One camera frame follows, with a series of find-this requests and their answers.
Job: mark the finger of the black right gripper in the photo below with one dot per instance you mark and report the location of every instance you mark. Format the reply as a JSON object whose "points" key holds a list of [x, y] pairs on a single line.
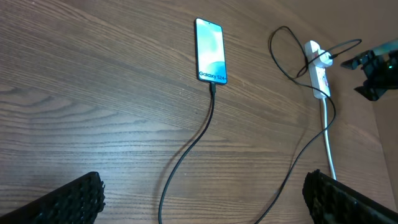
{"points": [[370, 93], [355, 62]]}

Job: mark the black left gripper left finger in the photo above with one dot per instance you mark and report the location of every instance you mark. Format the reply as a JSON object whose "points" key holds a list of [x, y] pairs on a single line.
{"points": [[79, 201]]}

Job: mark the white charger plug adapter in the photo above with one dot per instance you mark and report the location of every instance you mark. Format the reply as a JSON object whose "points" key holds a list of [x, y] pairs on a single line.
{"points": [[322, 59]]}

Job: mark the black smartphone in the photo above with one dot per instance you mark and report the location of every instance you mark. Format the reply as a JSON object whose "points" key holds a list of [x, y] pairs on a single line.
{"points": [[211, 62]]}

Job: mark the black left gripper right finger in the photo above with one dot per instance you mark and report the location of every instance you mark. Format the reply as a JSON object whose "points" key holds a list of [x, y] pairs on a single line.
{"points": [[330, 201]]}

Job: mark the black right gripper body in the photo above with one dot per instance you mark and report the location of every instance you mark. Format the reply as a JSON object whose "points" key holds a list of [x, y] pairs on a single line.
{"points": [[381, 68]]}

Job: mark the white power strip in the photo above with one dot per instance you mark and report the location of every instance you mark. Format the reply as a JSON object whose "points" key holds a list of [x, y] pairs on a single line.
{"points": [[317, 75]]}

